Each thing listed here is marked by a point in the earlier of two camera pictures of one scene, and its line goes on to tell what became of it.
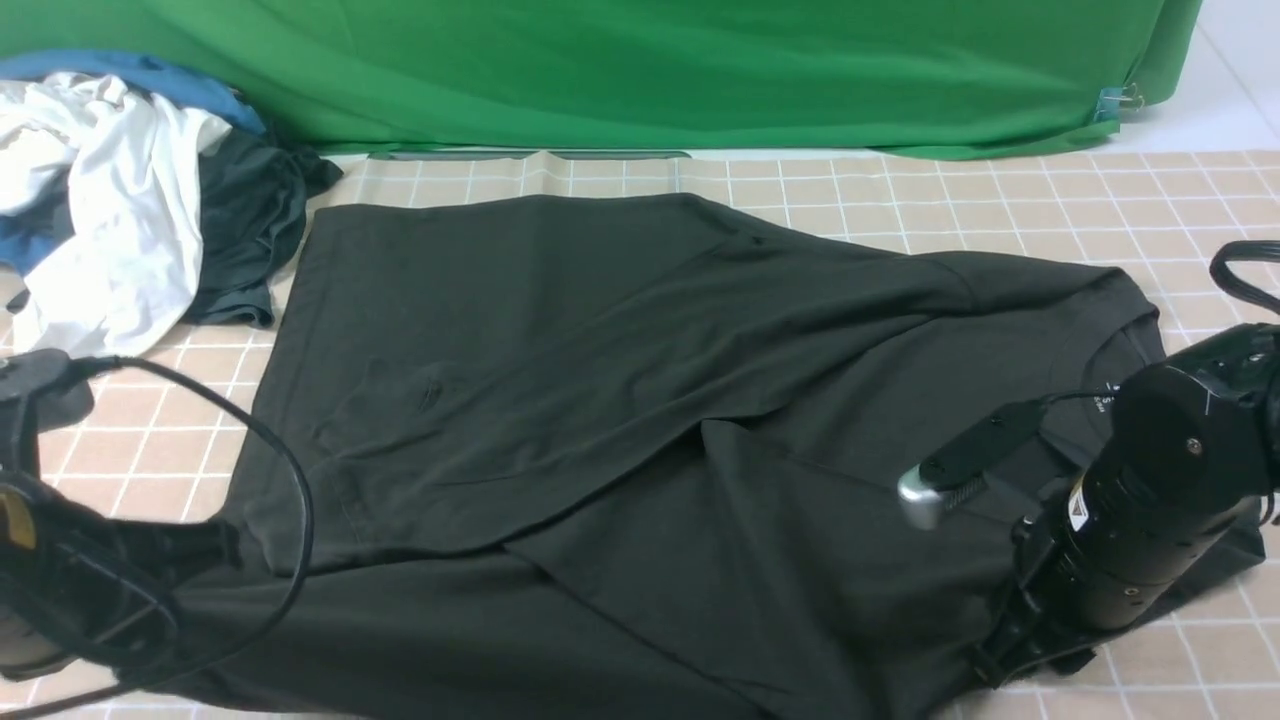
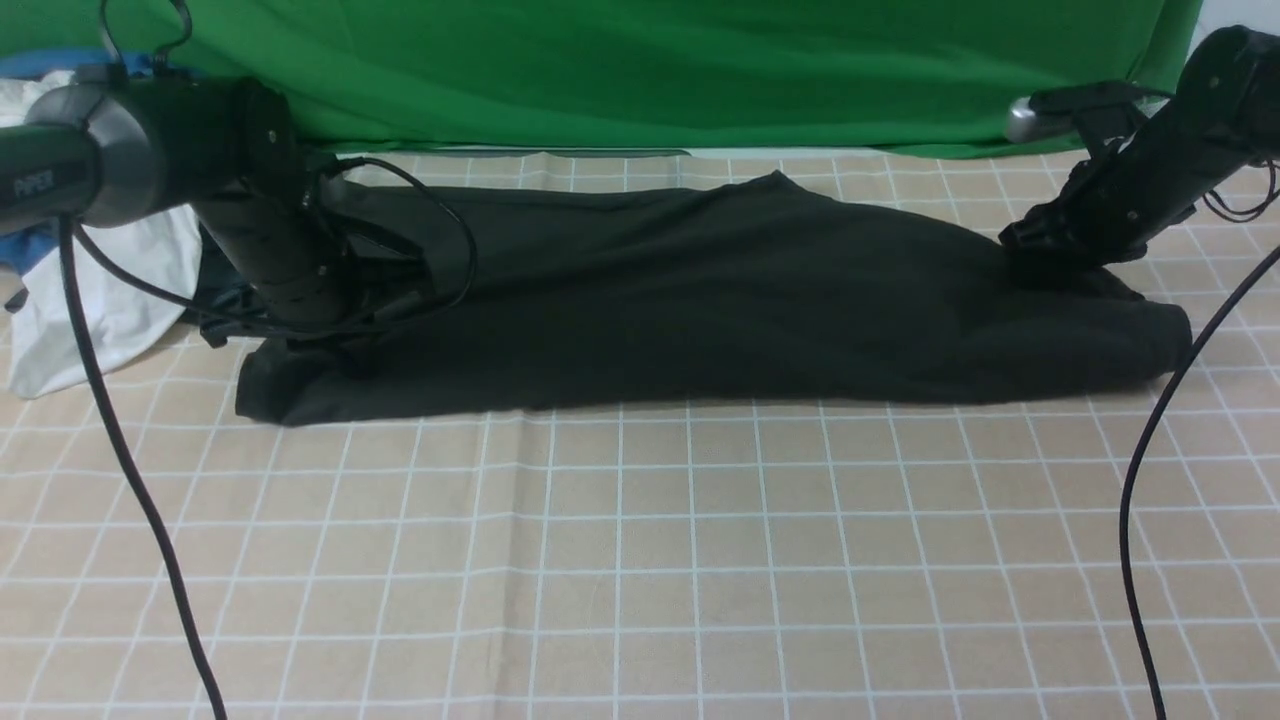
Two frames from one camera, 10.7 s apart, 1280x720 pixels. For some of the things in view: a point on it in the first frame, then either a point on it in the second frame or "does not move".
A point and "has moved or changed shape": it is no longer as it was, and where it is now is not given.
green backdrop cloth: [921, 80] does not move
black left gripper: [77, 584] → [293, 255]
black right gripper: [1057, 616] → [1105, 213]
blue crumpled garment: [27, 235] does not move
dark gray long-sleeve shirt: [633, 458] has moved or changed shape
